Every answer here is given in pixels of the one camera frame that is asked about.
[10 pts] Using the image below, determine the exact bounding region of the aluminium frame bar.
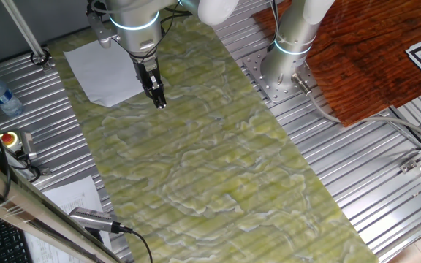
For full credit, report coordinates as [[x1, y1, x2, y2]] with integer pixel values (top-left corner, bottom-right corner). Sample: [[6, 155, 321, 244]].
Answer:
[[0, 153, 124, 263]]

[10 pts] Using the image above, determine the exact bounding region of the green marble pattern mat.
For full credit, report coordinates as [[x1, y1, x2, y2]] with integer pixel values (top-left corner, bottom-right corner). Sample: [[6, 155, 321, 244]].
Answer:
[[48, 14, 379, 263]]

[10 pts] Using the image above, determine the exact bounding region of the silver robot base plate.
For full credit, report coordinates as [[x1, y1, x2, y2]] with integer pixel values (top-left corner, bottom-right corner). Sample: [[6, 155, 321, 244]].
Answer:
[[242, 49, 323, 104]]

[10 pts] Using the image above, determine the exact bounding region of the grey robot power cable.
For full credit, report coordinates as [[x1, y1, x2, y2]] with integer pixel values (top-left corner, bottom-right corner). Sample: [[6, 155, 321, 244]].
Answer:
[[291, 72, 421, 144]]

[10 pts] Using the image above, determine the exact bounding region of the red yellow emergency stop button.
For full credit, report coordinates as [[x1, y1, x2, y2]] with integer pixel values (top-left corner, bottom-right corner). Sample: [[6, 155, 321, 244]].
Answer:
[[0, 131, 22, 150]]

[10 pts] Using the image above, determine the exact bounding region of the clear plastic water bottle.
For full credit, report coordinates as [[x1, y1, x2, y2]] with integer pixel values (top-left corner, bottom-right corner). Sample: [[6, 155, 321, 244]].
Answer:
[[0, 75, 24, 118]]

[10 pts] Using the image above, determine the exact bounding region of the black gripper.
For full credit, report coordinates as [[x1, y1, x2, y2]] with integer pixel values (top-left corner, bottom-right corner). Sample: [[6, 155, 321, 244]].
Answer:
[[132, 56, 167, 110]]

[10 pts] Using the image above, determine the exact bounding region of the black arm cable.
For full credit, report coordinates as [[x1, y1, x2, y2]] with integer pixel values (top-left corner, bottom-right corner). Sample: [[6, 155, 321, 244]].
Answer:
[[146, 1, 194, 58]]

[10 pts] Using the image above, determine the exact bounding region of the brown wooden board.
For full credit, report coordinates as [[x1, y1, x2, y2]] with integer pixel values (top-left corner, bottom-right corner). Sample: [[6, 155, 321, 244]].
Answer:
[[252, 0, 421, 128]]

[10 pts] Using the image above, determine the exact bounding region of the silver ribbed bar camera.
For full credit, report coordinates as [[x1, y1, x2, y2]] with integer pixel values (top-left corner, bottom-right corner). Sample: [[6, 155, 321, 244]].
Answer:
[[68, 207, 124, 235]]

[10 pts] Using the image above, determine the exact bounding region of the black ring cable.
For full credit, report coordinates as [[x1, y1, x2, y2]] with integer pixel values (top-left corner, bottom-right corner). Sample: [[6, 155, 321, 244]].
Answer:
[[30, 49, 52, 67]]

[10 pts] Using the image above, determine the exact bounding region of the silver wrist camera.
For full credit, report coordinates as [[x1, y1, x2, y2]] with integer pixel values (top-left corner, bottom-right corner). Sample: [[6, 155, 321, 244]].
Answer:
[[86, 1, 120, 49]]

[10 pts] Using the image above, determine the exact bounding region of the black cable bundle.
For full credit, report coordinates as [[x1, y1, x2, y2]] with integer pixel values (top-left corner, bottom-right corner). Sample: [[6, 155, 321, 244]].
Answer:
[[0, 134, 42, 204]]

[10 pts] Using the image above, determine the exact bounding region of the aluminium frame pole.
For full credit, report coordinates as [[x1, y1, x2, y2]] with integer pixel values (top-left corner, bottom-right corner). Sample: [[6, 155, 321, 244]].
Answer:
[[0, 0, 53, 70]]

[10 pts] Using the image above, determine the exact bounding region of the white paper sheet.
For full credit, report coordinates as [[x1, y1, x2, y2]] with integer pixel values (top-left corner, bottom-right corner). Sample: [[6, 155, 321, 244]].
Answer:
[[63, 39, 145, 109]]

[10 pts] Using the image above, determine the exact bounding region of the black camera cable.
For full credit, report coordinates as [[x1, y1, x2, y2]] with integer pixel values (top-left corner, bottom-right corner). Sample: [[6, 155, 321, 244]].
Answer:
[[118, 225, 153, 263]]

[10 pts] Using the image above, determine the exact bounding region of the printed white paper document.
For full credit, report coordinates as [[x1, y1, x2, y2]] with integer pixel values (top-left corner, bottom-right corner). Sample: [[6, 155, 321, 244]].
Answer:
[[23, 175, 113, 263]]

